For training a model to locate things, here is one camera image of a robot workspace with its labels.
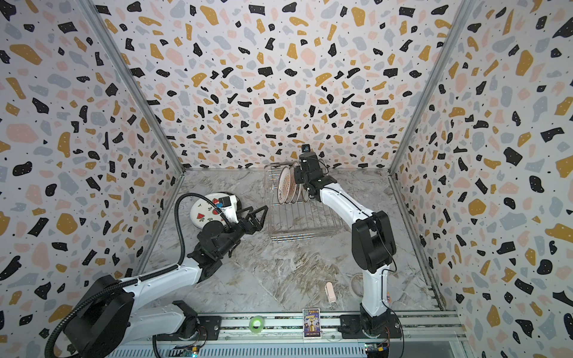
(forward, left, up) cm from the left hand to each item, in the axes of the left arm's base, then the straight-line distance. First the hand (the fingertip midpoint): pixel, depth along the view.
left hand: (262, 208), depth 77 cm
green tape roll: (-31, +2, -25) cm, 40 cm away
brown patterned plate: (+26, -6, -17) cm, 31 cm away
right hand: (+22, -15, -2) cm, 27 cm away
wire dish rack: (+9, -14, -23) cm, 28 cm away
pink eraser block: (-22, -24, -21) cm, 39 cm away
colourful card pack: (-32, -17, -22) cm, 42 cm away
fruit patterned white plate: (+13, +31, -21) cm, 39 cm away
